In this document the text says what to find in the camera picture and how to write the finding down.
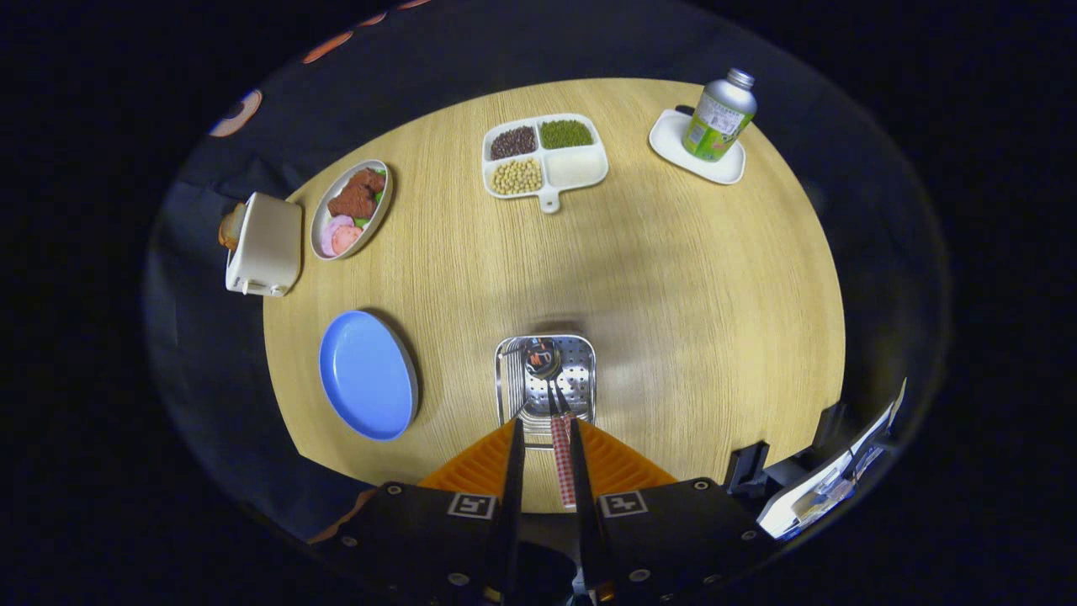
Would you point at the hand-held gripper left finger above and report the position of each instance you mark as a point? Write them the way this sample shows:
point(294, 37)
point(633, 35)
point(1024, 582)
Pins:
point(511, 522)

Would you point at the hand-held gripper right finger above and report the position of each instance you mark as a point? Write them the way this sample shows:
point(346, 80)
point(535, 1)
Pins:
point(589, 539)

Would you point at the blue plate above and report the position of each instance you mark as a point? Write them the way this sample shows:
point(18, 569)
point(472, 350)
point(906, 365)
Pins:
point(366, 374)

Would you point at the orange pink ham slice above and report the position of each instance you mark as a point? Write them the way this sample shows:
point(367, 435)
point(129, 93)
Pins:
point(347, 240)

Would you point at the white oval plate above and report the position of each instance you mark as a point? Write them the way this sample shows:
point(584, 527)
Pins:
point(320, 240)

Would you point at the pale pink ham slice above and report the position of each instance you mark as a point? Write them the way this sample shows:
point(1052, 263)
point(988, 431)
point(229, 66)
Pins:
point(330, 231)

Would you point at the pile of soybeans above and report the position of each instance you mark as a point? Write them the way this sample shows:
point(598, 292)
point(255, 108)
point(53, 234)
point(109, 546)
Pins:
point(517, 177)

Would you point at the green lettuce leaf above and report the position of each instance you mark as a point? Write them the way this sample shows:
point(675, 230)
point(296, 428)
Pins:
point(380, 195)

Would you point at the white divided dish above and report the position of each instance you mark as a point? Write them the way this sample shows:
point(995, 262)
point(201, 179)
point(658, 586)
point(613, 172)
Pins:
point(576, 168)

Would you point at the brown steak piece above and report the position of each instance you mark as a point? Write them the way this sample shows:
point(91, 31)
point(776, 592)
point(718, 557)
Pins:
point(353, 198)

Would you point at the white toaster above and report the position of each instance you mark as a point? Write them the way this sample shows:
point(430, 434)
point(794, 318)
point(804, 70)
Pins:
point(269, 244)

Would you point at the pile of red beans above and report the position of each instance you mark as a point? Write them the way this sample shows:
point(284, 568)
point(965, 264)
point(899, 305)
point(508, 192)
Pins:
point(513, 143)

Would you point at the pile of green beans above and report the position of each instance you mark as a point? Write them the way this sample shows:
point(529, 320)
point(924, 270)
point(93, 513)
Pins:
point(566, 134)

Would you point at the toasted bread slice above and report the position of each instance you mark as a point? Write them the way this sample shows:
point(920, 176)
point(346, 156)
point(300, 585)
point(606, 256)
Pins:
point(230, 227)

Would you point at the small white tray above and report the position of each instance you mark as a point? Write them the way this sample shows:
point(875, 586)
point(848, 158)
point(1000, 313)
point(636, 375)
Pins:
point(673, 139)

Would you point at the green label metal bottle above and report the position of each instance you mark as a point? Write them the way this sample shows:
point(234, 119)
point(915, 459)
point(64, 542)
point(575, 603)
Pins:
point(717, 122)

